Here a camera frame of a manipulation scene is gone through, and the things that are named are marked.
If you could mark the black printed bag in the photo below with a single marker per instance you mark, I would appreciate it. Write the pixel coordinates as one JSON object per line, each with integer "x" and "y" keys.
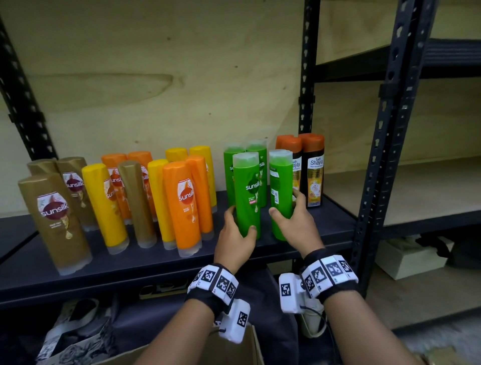
{"x": 270, "y": 319}

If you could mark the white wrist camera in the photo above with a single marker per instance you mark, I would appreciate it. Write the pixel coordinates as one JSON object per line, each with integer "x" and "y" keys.
{"x": 291, "y": 293}
{"x": 235, "y": 321}

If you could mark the white foam block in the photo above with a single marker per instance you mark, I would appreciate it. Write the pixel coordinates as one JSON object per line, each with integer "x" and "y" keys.
{"x": 409, "y": 259}

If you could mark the right wristband with marker tags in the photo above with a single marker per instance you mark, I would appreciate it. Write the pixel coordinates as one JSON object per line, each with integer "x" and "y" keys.
{"x": 330, "y": 274}

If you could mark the wristband with marker tags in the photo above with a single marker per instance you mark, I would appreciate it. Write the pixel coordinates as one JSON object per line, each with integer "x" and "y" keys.
{"x": 330, "y": 274}
{"x": 214, "y": 285}

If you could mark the yellow-cased smartphone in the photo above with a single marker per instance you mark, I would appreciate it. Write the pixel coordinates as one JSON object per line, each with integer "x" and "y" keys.
{"x": 161, "y": 290}

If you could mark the person's left hand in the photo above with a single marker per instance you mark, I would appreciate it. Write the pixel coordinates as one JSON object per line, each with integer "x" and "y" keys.
{"x": 233, "y": 248}

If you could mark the person's right forearm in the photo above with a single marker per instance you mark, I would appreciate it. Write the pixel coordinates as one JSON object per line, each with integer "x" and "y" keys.
{"x": 364, "y": 331}

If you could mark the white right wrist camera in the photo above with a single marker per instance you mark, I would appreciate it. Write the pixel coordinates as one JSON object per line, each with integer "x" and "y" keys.
{"x": 291, "y": 293}

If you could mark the left wristband with marker tags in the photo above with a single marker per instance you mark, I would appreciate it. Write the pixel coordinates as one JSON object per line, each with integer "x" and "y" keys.
{"x": 214, "y": 285}

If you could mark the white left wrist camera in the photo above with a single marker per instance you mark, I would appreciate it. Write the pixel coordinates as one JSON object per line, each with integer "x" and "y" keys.
{"x": 235, "y": 321}

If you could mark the person's right hand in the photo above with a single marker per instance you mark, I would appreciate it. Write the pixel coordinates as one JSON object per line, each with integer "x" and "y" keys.
{"x": 300, "y": 229}

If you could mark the patterned fabric bag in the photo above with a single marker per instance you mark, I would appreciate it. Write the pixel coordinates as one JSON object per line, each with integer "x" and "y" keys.
{"x": 75, "y": 338}

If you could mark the brown cardboard box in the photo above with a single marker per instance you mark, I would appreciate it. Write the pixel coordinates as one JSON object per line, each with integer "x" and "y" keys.
{"x": 233, "y": 353}

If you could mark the white plastic jug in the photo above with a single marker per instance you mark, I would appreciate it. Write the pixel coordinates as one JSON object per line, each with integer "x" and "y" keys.
{"x": 310, "y": 323}

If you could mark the black orange-capped shampoo bottle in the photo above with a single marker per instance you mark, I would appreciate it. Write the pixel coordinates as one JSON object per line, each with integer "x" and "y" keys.
{"x": 297, "y": 165}
{"x": 304, "y": 135}
{"x": 282, "y": 140}
{"x": 313, "y": 173}

